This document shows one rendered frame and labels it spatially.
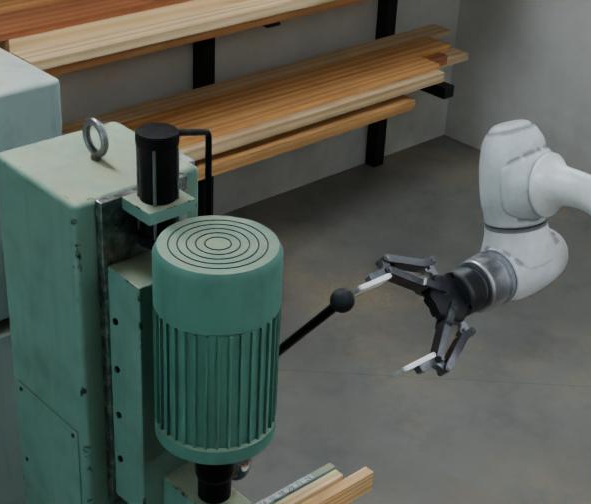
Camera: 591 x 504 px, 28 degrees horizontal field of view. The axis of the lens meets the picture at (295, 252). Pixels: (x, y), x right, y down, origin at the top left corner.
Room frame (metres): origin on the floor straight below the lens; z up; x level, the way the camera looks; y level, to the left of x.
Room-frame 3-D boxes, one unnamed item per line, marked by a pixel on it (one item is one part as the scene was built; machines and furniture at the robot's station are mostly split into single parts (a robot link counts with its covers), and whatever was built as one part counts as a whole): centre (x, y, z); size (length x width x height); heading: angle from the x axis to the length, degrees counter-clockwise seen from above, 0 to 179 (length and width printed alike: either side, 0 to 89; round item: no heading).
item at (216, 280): (1.37, 0.10, 1.35); 0.18 x 0.18 x 0.31
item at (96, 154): (1.58, 0.30, 1.55); 0.06 x 0.02 x 0.07; 43
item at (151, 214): (1.47, 0.20, 1.54); 0.08 x 0.08 x 0.17; 43
